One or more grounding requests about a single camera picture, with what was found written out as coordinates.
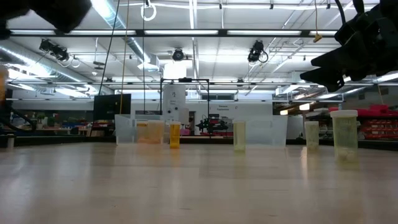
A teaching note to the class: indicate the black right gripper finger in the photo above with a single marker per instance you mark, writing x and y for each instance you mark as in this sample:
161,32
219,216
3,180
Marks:
334,57
331,76

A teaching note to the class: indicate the large clear vial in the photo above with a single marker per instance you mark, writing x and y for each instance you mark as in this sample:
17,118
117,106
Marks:
344,137

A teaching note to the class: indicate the medium yellow-green pill bottle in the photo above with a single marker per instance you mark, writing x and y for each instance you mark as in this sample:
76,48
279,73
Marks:
311,137

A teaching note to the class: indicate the slim yellow-green pill bottle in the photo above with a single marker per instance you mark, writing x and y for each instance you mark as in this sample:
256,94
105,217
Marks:
239,137

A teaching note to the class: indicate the slim orange pill bottle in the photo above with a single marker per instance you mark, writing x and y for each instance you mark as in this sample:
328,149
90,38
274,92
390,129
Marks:
174,137

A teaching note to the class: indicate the large orange pill bottle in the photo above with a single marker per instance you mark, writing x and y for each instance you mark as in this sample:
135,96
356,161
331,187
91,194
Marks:
3,84

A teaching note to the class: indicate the clear plastic bin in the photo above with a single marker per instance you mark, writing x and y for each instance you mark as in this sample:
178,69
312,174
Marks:
267,132
126,132

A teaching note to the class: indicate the shelf with red bins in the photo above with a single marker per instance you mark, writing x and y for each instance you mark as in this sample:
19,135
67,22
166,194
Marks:
379,124

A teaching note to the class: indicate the small black background robot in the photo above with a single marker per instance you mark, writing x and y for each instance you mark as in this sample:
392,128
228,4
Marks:
211,126

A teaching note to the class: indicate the white machine cabinet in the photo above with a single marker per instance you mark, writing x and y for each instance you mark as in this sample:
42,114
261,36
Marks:
174,99

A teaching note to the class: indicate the black monitor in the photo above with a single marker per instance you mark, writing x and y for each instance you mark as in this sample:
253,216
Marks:
112,107

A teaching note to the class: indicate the cluttered background workbench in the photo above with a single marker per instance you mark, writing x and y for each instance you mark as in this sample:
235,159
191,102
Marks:
62,124

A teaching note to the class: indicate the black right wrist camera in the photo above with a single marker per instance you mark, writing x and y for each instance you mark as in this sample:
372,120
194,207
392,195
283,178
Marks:
354,28

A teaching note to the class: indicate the thin black metal frame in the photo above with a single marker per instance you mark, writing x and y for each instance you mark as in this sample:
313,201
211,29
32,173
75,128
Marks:
185,80

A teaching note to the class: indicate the round black ceiling camera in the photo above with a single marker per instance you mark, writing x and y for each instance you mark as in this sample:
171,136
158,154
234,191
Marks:
178,55

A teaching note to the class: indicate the black ceiling camera cluster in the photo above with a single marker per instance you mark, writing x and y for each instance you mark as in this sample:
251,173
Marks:
56,51

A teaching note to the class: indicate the small grey post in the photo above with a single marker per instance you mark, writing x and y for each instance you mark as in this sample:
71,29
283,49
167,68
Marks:
11,141

